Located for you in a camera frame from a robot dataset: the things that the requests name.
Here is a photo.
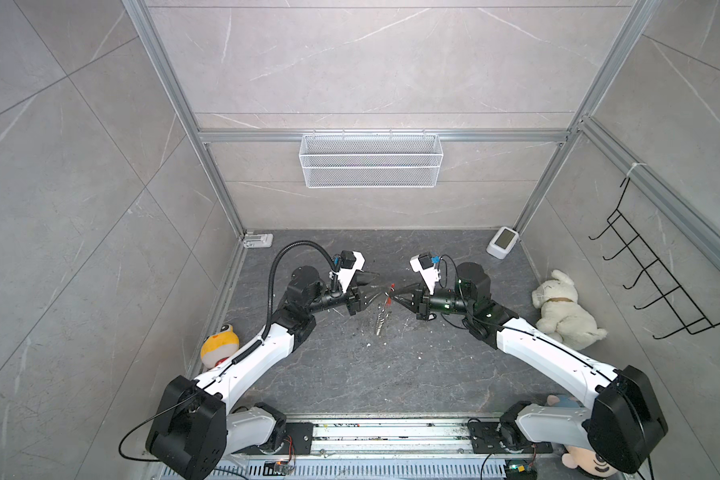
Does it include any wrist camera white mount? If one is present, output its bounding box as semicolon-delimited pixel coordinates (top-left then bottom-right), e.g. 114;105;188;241
331;250;365;293
409;252;441;295

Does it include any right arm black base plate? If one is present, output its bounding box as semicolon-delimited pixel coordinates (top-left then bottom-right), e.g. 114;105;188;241
465;418;554;455

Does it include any black wire hook rack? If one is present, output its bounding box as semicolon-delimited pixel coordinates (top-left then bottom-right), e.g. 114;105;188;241
588;178;720;340

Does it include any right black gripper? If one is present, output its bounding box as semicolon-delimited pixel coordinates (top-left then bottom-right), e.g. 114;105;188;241
390;281;475;323

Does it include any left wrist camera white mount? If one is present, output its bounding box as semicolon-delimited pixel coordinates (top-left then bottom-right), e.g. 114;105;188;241
331;250;365;293

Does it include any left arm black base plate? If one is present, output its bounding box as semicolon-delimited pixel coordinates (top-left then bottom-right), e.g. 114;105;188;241
240;422;315;455

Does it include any white wire mesh basket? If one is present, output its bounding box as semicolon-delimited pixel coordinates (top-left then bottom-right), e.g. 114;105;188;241
299;133;444;189

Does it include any yellow plush duck toy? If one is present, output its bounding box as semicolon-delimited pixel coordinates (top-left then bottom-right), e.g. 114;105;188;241
200;324;240;369

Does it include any beige plush doll striped shirt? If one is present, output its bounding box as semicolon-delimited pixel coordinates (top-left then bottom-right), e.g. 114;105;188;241
546;395;617;479

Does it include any white wall socket box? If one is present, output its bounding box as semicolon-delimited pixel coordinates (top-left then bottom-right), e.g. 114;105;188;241
242;233;274;249

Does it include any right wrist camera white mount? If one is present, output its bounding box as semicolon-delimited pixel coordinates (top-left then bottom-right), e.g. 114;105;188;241
409;252;441;295

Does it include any white plush dog toy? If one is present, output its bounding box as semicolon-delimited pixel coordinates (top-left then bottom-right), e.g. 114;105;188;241
531;269;608;351

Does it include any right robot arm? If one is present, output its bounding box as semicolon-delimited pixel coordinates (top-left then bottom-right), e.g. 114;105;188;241
388;253;668;474

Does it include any white digital timer device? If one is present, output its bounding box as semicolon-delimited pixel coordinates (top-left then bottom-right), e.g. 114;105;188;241
486;226;519;260

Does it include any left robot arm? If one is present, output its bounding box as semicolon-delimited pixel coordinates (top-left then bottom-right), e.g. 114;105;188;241
143;240;372;479

